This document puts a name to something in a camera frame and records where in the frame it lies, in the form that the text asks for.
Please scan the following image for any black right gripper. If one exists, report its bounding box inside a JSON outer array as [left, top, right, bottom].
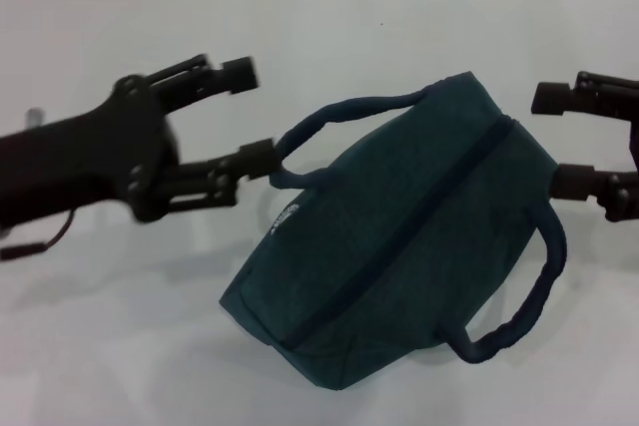
[[530, 71, 639, 223]]

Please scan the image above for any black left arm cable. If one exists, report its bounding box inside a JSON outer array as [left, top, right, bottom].
[[0, 107, 77, 261]]

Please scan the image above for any dark teal lunch bag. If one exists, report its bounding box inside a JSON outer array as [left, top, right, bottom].
[[218, 70, 571, 391]]

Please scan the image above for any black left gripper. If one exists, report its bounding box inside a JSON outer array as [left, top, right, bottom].
[[0, 74, 182, 225]]

